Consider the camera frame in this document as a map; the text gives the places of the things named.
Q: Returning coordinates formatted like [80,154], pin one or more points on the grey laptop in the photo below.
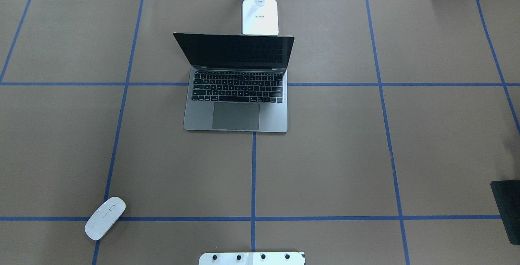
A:
[236,82]

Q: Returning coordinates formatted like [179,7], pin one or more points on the white computer mouse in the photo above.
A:
[104,218]

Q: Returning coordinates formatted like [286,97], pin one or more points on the black mouse pad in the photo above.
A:
[507,197]

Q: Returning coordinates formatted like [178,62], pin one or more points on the white desk lamp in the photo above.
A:
[260,17]

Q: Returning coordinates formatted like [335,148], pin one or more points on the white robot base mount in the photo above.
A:
[252,258]

